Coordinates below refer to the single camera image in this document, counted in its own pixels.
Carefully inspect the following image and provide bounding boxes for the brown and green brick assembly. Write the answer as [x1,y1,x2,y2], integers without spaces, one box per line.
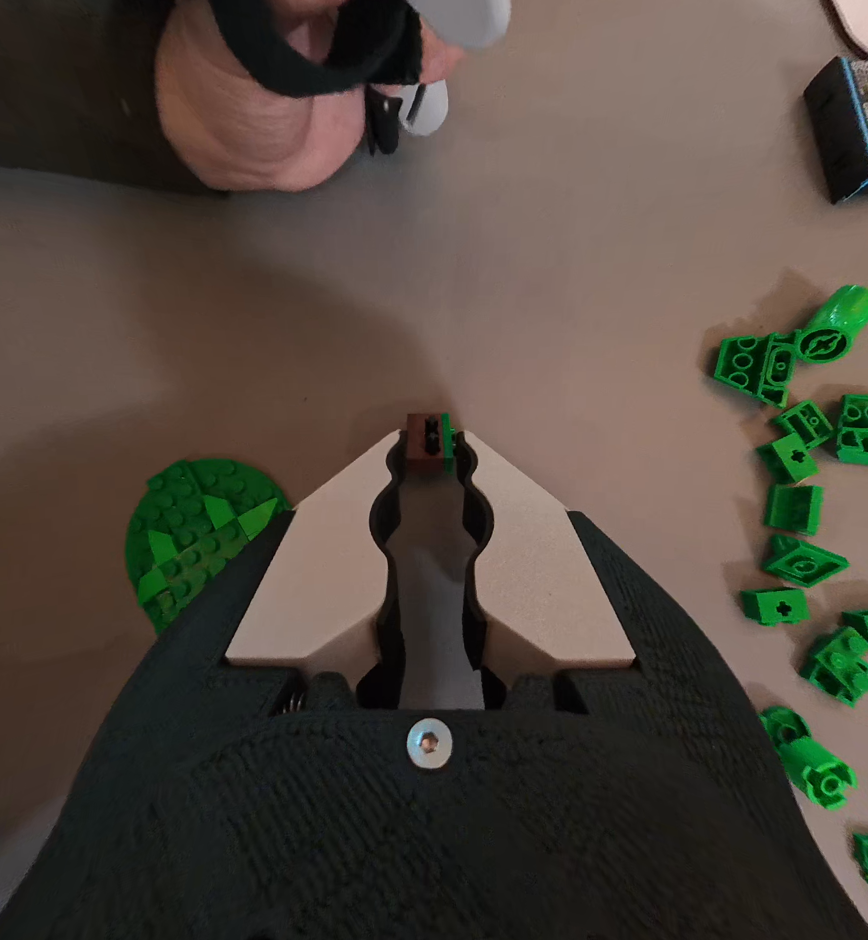
[406,413,457,475]

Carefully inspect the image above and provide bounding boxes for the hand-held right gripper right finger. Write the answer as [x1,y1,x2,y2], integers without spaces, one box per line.
[452,429,637,707]

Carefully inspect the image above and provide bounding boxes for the person's left hand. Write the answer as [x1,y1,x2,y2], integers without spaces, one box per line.
[155,0,455,195]

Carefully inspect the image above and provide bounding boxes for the green round plate assembly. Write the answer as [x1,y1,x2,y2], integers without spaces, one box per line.
[124,458,293,635]

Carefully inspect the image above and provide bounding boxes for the black battery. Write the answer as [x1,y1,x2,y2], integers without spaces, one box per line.
[802,55,868,206]

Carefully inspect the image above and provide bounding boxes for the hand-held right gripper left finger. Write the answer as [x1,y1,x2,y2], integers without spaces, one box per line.
[226,429,410,707]

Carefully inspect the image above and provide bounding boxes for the person's left forearm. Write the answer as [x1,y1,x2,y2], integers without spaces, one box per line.
[0,0,231,198]

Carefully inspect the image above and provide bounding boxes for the pile of green bricks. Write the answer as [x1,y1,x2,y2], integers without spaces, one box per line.
[711,284,868,901]

